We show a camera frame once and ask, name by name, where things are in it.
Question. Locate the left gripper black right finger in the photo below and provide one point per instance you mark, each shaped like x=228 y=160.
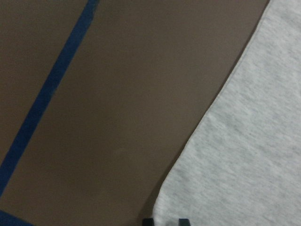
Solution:
x=183 y=222

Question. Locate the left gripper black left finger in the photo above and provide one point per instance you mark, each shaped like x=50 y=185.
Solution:
x=148 y=222

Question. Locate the grey cartoon print t-shirt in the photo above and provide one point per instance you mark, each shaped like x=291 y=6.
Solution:
x=242 y=164

